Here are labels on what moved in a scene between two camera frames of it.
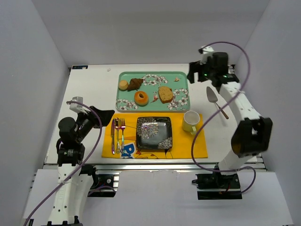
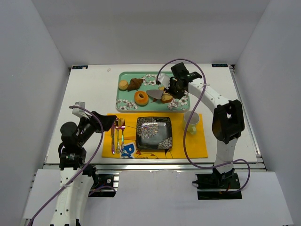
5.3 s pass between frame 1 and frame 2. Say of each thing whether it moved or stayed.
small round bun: stayed
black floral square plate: stayed
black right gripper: moved
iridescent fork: stayed
